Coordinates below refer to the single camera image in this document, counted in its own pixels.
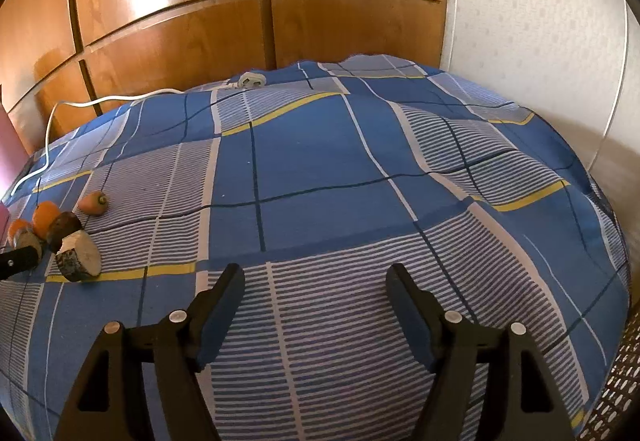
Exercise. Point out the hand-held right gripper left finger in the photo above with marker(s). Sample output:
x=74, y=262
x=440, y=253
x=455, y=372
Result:
x=220, y=321

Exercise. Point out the dark brown round fruit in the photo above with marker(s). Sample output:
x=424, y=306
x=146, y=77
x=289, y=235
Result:
x=64, y=225

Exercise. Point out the pink electric kettle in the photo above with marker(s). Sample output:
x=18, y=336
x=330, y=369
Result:
x=7, y=136

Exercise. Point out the pale cut root chunk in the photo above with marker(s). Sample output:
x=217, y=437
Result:
x=82, y=258

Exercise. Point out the dark cylindrical cut root piece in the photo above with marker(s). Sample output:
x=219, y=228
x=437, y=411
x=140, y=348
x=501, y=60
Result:
x=27, y=238

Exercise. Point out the wooden wardrobe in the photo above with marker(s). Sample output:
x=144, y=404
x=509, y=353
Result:
x=175, y=46

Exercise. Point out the carrot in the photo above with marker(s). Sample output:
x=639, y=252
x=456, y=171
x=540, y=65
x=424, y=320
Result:
x=92, y=203

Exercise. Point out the blue plaid bed sheet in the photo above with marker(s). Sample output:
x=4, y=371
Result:
x=325, y=171

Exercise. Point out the orange with stem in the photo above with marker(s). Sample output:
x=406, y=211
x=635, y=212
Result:
x=44, y=216

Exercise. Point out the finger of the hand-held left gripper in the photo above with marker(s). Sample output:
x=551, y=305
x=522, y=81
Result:
x=20, y=262

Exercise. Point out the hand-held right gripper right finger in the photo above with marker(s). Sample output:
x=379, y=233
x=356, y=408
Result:
x=410, y=321

